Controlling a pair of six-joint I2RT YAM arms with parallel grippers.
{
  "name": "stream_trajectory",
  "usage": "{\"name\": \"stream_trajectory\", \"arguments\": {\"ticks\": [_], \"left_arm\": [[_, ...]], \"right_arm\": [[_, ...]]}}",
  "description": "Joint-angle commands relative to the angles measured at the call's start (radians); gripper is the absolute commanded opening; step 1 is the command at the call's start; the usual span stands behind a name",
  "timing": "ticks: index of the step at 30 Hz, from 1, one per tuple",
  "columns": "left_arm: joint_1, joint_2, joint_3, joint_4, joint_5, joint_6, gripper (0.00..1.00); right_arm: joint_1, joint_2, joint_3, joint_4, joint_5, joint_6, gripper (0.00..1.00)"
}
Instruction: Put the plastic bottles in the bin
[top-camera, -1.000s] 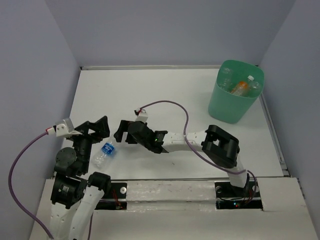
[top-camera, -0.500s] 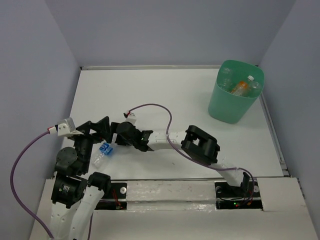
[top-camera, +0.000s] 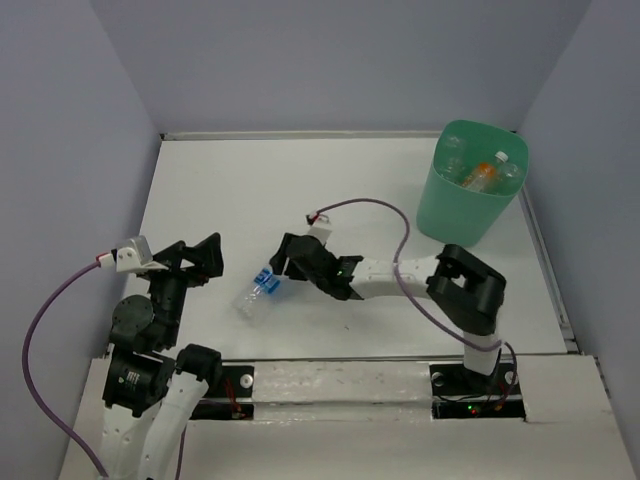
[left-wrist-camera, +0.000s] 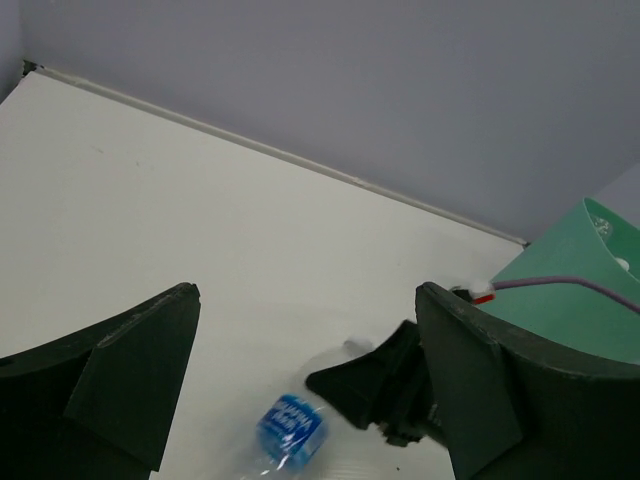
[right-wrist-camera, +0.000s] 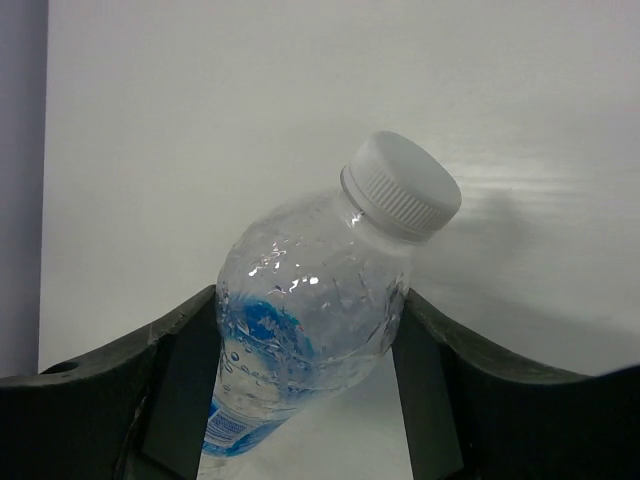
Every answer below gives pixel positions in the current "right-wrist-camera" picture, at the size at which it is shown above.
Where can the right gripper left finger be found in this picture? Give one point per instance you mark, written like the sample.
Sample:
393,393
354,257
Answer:
135,408

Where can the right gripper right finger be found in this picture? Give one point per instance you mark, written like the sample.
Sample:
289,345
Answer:
473,409

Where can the blue label water bottle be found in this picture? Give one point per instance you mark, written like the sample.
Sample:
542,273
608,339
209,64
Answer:
310,297

